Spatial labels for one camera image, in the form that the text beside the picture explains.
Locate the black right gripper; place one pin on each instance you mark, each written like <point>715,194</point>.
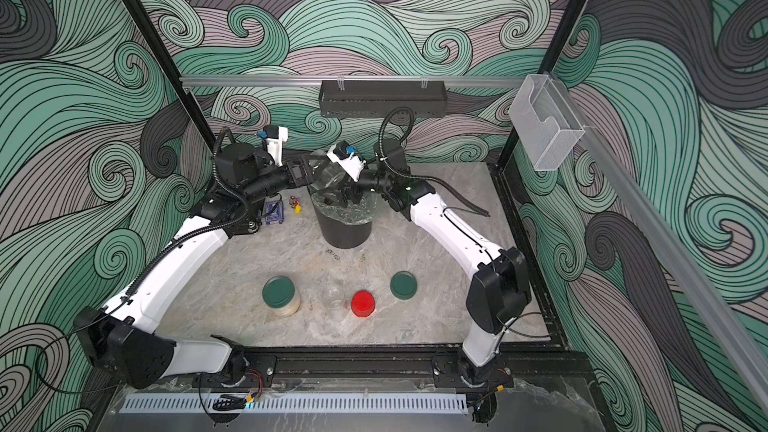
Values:
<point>354,187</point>

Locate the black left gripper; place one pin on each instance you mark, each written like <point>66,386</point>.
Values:
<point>300,171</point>

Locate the green jar lid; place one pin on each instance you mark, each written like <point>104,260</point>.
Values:
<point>403,285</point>

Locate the green-lidded oatmeal jar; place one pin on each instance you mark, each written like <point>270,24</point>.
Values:
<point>281,296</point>
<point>325,173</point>

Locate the red jar lid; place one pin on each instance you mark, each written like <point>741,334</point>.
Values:
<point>363,304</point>

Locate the clear oatmeal jar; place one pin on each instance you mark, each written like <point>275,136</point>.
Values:
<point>335,302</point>

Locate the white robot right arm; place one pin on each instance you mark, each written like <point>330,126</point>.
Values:
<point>499,285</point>

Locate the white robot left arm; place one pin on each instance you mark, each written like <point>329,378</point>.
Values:
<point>120,338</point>

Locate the red yellow toy car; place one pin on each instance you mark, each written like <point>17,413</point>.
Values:
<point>295,204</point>

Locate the clear plastic bin liner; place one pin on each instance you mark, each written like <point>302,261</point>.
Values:
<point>330,203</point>

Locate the blue card box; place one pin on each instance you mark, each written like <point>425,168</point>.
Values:
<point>273,212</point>

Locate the black trash bin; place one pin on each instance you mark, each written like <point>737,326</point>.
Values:
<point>340,235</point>

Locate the black hard case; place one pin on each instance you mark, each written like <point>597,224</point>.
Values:
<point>248,226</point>

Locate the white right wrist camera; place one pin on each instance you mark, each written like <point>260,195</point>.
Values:
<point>346,156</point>

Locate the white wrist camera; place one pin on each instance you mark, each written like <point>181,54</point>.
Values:
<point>275,137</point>
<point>346,156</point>

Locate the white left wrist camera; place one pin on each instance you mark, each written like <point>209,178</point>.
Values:
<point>275,137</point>

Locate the black wall-mounted tray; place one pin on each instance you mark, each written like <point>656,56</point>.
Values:
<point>377,99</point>

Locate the clear acrylic wall holder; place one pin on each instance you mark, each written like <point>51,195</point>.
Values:
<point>545,117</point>

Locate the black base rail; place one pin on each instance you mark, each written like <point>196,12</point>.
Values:
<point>441,365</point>

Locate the white slotted cable duct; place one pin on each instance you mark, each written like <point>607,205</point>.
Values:
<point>302,403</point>

